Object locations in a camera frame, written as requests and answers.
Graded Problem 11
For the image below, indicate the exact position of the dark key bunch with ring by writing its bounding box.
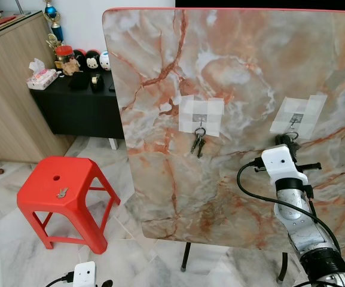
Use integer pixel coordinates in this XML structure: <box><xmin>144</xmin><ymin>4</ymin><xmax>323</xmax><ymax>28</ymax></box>
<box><xmin>190</xmin><ymin>127</ymin><xmax>207</xmax><ymax>158</ymax></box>

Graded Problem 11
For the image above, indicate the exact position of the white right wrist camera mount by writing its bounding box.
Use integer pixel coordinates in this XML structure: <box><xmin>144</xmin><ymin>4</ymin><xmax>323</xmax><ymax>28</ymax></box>
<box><xmin>261</xmin><ymin>143</ymin><xmax>309</xmax><ymax>186</ymax></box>

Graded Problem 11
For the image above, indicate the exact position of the black pouch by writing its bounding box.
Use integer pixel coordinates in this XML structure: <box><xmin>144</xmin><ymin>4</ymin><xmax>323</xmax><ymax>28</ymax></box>
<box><xmin>68</xmin><ymin>72</ymin><xmax>89</xmax><ymax>91</ymax></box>

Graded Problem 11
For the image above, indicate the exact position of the red plastic stool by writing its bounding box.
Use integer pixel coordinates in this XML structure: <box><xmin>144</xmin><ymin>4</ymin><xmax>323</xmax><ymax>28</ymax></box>
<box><xmin>17</xmin><ymin>155</ymin><xmax>121</xmax><ymax>255</ymax></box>

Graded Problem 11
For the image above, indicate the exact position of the black side table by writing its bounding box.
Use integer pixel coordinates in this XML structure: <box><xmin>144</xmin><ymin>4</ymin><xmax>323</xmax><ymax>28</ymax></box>
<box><xmin>30</xmin><ymin>71</ymin><xmax>125</xmax><ymax>150</ymax></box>

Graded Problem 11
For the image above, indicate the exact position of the blue and gold trophy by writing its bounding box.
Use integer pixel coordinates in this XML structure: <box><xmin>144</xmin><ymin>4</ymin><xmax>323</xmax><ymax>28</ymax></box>
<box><xmin>42</xmin><ymin>0</ymin><xmax>64</xmax><ymax>46</ymax></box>

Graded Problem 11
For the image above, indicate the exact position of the slanted white tape patch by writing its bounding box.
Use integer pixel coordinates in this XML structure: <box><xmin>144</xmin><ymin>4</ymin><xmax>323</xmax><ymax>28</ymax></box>
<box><xmin>270</xmin><ymin>94</ymin><xmax>328</xmax><ymax>137</ymax></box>

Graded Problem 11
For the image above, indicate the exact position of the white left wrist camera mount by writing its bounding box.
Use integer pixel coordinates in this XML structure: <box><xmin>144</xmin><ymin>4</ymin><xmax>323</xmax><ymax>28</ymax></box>
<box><xmin>72</xmin><ymin>261</ymin><xmax>97</xmax><ymax>287</ymax></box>

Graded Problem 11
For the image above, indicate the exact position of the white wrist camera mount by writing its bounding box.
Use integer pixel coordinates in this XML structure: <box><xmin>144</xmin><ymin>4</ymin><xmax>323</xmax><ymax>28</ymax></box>
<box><xmin>261</xmin><ymin>143</ymin><xmax>309</xmax><ymax>186</ymax></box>
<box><xmin>72</xmin><ymin>261</ymin><xmax>97</xmax><ymax>287</ymax></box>

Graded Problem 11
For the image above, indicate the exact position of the round black plush toy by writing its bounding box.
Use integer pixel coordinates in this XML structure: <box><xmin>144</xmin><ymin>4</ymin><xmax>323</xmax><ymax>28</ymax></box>
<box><xmin>74</xmin><ymin>50</ymin><xmax>88</xmax><ymax>69</ymax></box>

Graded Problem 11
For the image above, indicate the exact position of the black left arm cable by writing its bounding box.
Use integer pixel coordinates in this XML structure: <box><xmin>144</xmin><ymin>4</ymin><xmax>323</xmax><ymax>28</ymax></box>
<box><xmin>44</xmin><ymin>271</ymin><xmax>76</xmax><ymax>287</ymax></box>

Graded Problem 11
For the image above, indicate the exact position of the black and gold tape roll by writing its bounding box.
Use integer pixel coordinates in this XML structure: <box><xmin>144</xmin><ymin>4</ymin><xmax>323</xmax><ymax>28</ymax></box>
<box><xmin>90</xmin><ymin>75</ymin><xmax>105</xmax><ymax>92</ymax></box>

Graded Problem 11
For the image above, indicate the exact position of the marble pattern folding table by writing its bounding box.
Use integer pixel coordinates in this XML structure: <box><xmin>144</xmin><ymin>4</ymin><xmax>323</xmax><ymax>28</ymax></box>
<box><xmin>102</xmin><ymin>7</ymin><xmax>345</xmax><ymax>283</ymax></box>

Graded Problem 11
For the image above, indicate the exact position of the glass jar with red lid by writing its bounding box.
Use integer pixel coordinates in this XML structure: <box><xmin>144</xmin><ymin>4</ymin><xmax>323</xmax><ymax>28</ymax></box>
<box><xmin>55</xmin><ymin>45</ymin><xmax>76</xmax><ymax>72</ymax></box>

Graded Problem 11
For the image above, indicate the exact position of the small metal wall hook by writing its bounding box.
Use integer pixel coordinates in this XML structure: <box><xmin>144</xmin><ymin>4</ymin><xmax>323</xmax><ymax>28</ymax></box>
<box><xmin>191</xmin><ymin>112</ymin><xmax>210</xmax><ymax>129</ymax></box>
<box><xmin>290</xmin><ymin>113</ymin><xmax>308</xmax><ymax>129</ymax></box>

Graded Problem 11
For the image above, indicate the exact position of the small brown teddy bear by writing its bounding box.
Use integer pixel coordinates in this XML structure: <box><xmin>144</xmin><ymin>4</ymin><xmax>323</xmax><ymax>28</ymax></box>
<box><xmin>62</xmin><ymin>59</ymin><xmax>82</xmax><ymax>77</ymax></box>

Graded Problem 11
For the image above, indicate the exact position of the square white tape patch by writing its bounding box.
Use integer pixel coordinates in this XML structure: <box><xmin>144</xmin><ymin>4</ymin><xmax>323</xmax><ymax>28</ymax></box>
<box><xmin>178</xmin><ymin>94</ymin><xmax>225</xmax><ymax>137</ymax></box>

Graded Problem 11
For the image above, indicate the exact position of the white round plush toy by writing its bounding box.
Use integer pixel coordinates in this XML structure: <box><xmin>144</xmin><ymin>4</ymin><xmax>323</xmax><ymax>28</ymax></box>
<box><xmin>99</xmin><ymin>51</ymin><xmax>111</xmax><ymax>71</ymax></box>

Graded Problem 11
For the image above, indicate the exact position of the pink tissue pack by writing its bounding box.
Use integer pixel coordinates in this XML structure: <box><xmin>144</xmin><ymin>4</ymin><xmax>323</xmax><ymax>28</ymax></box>
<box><xmin>27</xmin><ymin>59</ymin><xmax>59</xmax><ymax>90</ymax></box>

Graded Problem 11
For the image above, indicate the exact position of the light wooden cabinet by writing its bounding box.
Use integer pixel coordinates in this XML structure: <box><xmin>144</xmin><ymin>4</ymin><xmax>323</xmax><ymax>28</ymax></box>
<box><xmin>0</xmin><ymin>11</ymin><xmax>77</xmax><ymax>163</ymax></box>

